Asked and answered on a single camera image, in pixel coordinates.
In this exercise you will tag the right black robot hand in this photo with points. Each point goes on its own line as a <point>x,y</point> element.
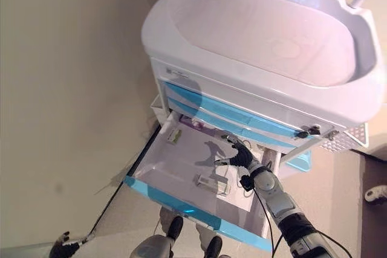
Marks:
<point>242,156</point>

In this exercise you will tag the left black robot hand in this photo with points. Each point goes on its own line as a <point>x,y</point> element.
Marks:
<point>62,249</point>

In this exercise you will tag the white blue medicine box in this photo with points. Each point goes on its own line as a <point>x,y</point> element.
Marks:
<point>211,184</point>

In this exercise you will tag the blue-front cart drawer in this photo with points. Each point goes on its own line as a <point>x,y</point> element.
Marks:
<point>175,167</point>
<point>181,92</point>
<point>184,108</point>

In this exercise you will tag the pink white medicine box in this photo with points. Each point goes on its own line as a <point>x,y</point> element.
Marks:
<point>196,125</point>

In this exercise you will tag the small green white medicine box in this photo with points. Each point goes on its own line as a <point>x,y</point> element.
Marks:
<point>174,136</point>

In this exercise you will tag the light blue waste bin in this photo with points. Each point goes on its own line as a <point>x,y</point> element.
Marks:
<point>300,161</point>

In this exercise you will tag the black key bunch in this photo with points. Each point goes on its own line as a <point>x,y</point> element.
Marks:
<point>308,132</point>

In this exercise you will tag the silver cart side latch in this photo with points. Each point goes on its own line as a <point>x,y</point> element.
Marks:
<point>332,135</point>

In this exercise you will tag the right grey robot leg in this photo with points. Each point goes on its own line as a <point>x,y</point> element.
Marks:
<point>214,247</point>

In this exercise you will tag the cart label sticker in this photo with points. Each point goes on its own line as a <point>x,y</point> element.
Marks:
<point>176,73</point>

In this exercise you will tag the white perforated side basket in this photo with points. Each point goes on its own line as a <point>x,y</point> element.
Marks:
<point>347,140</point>

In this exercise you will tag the white medical cart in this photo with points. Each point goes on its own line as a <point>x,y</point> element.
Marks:
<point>257,43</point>

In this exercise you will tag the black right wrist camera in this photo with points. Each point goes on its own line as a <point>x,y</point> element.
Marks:
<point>246,183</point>

